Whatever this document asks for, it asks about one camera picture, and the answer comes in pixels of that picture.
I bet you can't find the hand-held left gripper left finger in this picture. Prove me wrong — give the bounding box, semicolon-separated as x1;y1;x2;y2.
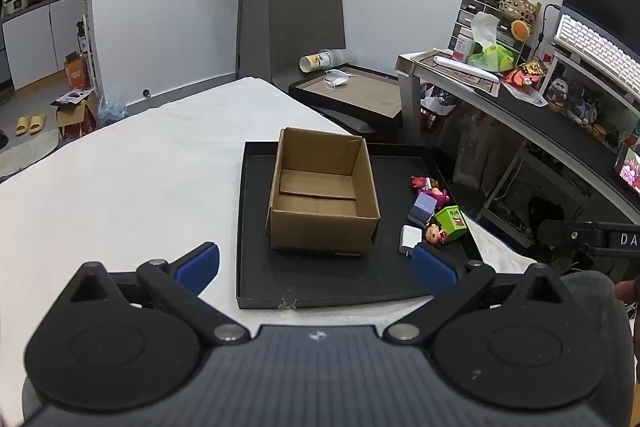
67;242;251;347

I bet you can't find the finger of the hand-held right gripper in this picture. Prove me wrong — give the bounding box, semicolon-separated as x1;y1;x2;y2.
537;219;607;255

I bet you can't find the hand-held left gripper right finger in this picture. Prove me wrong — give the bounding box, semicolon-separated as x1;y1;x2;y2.
384;243;563;345

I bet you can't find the brown-haired doll figure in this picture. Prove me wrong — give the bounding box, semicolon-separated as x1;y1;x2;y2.
424;224;449;249

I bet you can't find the white charger plug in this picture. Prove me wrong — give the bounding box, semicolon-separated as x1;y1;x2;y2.
398;225;424;256

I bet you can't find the green tin box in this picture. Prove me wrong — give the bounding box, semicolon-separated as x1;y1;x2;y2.
433;205;469;244

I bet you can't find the purple small case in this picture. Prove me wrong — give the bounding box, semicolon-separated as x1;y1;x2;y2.
409;192;439;229

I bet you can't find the black shallow tray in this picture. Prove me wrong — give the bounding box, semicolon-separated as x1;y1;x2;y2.
235;141;484;311

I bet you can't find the person's right hand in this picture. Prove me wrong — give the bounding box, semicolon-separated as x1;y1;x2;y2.
614;278;640;309

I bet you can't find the small lit screen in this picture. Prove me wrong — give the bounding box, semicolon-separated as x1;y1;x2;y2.
613;142;640;196

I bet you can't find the grey fabric cushion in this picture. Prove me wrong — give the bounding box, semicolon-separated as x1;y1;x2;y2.
20;271;639;427

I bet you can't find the red toy figure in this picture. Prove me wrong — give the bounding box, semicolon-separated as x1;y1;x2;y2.
410;175;441;194

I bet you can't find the grey desk with black top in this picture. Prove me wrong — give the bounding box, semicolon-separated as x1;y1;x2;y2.
395;49;640;228

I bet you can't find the pale hanging garment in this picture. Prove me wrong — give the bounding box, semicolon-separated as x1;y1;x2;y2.
451;111;507;188

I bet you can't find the cartoon mouse figurine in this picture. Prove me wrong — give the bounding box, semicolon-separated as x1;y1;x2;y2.
569;82;602;128

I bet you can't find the panda figurine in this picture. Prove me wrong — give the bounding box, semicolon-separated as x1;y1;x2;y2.
548;77;570;112

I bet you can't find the red plastic basket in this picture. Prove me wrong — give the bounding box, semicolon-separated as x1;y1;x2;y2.
419;98;457;131

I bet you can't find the red snack packet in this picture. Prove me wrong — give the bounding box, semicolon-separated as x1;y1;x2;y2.
502;58;547;88

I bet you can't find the blue plastic bag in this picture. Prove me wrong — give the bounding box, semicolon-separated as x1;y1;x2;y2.
97;96;132;128

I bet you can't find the black framed brown board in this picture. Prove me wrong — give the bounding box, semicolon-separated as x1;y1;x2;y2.
288;63;404;132

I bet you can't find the white keyboard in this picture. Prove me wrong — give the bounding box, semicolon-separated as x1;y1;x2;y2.
552;14;640;94

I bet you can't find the green plastic bag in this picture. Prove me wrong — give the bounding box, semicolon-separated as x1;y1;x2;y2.
467;44;519;73

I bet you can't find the cardboard box with black lid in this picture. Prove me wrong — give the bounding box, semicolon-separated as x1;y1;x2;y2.
50;88;99;139

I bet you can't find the grey floor rug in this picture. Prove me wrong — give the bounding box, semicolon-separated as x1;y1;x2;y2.
0;129;61;178

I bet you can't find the white face mask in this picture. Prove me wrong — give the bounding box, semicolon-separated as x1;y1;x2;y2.
322;69;357;90

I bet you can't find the white bottle with pink label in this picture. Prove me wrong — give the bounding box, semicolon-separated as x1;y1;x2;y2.
452;32;474;61

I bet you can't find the yellow slippers pair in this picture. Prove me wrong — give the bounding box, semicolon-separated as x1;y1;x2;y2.
15;115;47;137

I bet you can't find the white tissue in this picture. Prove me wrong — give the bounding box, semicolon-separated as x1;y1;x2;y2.
470;11;501;46

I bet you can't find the orange carton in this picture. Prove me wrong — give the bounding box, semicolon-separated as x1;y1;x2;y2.
63;51;92;88

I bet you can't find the wicker basket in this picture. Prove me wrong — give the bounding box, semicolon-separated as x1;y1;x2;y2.
499;0;542;24

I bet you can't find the paper cup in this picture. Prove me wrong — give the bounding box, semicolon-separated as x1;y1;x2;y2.
299;49;347;73

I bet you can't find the small drawer organizer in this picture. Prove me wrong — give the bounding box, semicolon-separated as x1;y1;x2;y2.
449;0;532;58

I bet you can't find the grey high-back chair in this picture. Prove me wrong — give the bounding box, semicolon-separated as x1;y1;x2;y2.
267;0;381;132

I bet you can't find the white kitchen cabinet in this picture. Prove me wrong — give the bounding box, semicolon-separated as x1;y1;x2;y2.
0;0;88;92

